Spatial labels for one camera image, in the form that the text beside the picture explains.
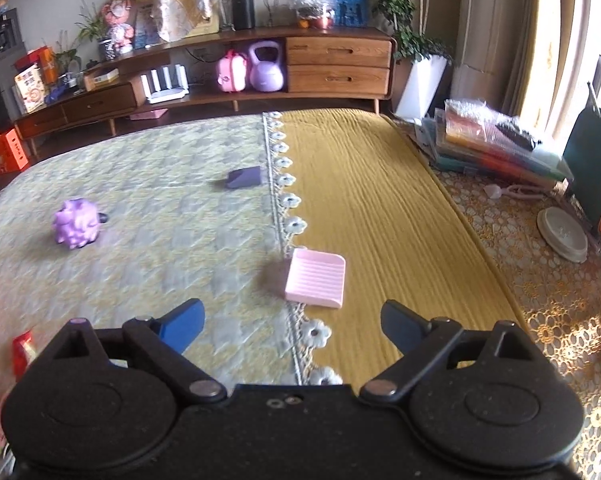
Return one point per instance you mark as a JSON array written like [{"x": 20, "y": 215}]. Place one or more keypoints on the red gift bag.
[{"x": 5, "y": 152}]

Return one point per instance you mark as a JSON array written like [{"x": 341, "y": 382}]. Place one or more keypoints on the orange box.
[{"x": 44, "y": 62}]

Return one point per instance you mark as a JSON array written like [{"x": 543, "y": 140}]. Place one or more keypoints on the pink toy backpack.
[{"x": 232, "y": 74}]

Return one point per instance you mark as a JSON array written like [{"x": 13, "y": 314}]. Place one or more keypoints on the white round lid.
[{"x": 560, "y": 234}]

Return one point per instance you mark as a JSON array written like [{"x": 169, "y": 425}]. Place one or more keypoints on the purple spiky toy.
[{"x": 74, "y": 222}]

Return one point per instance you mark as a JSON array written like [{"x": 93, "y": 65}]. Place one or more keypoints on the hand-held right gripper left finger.
[{"x": 183, "y": 327}]

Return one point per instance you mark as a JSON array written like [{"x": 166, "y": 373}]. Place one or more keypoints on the purple kettlebell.
[{"x": 266, "y": 71}]

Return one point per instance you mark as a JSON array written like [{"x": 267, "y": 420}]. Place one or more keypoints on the printed cereal box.
[{"x": 29, "y": 90}]

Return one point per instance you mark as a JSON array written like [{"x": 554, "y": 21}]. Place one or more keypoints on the pink flat box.
[{"x": 148, "y": 114}]

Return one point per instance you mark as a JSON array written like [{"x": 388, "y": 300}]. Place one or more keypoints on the potted tree white planter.
[{"x": 420, "y": 85}]

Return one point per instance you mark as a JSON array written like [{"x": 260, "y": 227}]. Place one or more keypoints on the cardboard box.
[{"x": 100, "y": 79}]

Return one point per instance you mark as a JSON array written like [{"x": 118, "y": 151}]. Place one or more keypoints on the pink ribbed tray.
[{"x": 314, "y": 280}]

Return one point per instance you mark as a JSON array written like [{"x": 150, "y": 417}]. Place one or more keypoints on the white router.
[{"x": 165, "y": 87}]

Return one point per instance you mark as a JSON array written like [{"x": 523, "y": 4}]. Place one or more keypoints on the potted leafy plant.
[{"x": 91, "y": 30}]

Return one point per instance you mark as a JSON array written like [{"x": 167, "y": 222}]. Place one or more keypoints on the plastic bag of fruit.
[{"x": 311, "y": 7}]

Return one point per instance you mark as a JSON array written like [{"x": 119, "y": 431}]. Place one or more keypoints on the glass vase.
[{"x": 227, "y": 12}]

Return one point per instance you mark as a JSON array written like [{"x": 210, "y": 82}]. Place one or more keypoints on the purple faceted box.
[{"x": 244, "y": 177}]

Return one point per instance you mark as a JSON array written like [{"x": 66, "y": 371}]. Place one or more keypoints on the white tower air conditioner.
[{"x": 483, "y": 35}]

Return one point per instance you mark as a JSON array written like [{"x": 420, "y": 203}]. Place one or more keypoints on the stack of plastic folders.
[{"x": 485, "y": 147}]

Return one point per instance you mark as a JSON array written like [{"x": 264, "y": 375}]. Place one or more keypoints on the dark green bin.
[{"x": 590, "y": 160}]

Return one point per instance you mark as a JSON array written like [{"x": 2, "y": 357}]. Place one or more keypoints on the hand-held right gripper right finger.
[{"x": 399, "y": 329}]

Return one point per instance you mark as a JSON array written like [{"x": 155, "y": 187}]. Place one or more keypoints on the red snack packet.
[{"x": 23, "y": 352}]

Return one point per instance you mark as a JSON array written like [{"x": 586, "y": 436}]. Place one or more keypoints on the pink doll figurine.
[{"x": 118, "y": 22}]

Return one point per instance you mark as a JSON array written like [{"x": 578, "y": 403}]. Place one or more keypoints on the black speaker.
[{"x": 243, "y": 12}]

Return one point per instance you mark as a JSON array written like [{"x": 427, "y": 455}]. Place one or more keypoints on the beige curtain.
[{"x": 545, "y": 35}]

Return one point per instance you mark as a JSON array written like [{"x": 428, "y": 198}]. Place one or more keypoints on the wooden TV cabinet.
[{"x": 338, "y": 67}]

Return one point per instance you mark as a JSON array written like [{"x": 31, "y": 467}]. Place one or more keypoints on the pale quilted blanket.
[{"x": 155, "y": 220}]

